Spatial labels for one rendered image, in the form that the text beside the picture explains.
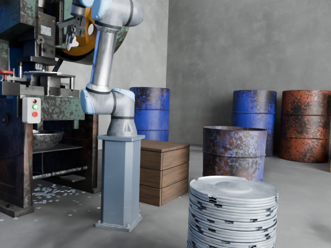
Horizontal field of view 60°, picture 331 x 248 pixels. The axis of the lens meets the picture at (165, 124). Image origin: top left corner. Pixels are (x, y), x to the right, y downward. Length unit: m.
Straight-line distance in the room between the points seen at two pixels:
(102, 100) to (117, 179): 0.39
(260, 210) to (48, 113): 1.34
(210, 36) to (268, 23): 0.94
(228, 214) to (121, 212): 0.69
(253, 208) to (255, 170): 0.96
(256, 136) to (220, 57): 3.18
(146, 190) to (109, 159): 0.48
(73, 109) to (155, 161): 0.63
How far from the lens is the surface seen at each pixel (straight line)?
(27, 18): 1.95
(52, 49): 2.02
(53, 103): 1.85
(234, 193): 0.95
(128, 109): 1.40
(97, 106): 1.34
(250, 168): 1.81
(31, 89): 1.88
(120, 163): 1.39
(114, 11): 1.27
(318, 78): 4.46
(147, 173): 1.78
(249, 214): 0.90
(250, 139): 1.78
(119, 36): 2.14
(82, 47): 2.28
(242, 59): 4.73
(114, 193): 1.43
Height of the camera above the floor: 0.59
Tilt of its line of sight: 3 degrees down
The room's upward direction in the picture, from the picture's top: 2 degrees clockwise
